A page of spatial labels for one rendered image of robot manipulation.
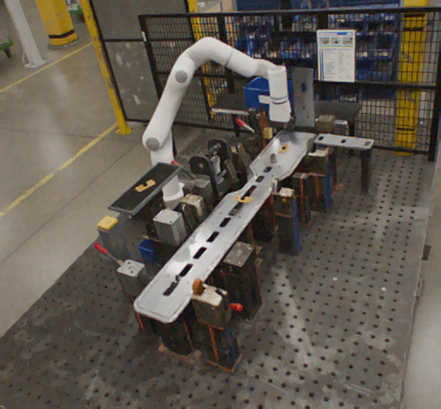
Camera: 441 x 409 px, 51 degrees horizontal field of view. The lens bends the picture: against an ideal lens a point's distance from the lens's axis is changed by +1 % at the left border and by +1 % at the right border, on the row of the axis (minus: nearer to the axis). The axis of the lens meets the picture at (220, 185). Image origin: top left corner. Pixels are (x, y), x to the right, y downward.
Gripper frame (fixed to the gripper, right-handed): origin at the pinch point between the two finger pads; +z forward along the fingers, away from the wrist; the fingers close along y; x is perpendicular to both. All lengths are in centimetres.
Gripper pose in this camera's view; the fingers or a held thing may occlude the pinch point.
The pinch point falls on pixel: (282, 128)
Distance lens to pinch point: 236.6
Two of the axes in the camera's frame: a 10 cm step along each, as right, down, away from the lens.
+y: 8.6, 1.7, -4.9
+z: 1.6, 8.2, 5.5
